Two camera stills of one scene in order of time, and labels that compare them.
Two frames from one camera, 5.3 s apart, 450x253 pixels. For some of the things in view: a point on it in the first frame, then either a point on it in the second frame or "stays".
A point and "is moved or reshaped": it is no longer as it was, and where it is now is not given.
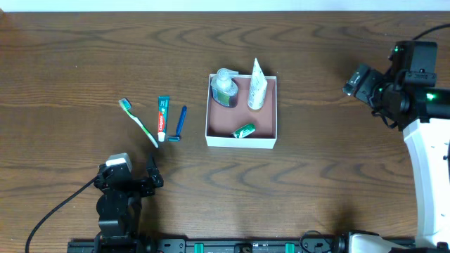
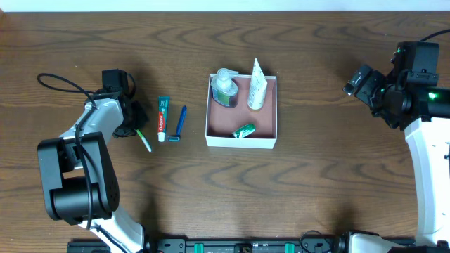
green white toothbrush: [126, 103] is moved or reshaped
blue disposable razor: [176, 138] stays
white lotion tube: [259, 83] stays
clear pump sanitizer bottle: [223, 88] stays
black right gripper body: [363, 85] stays
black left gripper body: [137, 183] to [133, 117]
